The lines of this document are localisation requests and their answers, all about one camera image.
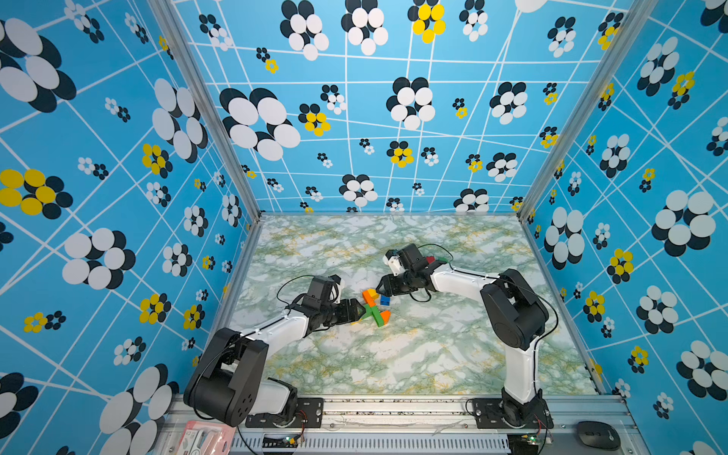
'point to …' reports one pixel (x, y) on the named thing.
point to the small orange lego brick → (386, 317)
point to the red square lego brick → (430, 259)
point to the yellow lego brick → (373, 293)
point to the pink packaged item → (206, 438)
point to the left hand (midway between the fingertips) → (360, 310)
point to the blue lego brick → (385, 300)
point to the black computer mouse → (598, 434)
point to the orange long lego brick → (367, 298)
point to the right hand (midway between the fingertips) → (385, 288)
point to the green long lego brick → (374, 312)
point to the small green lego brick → (444, 259)
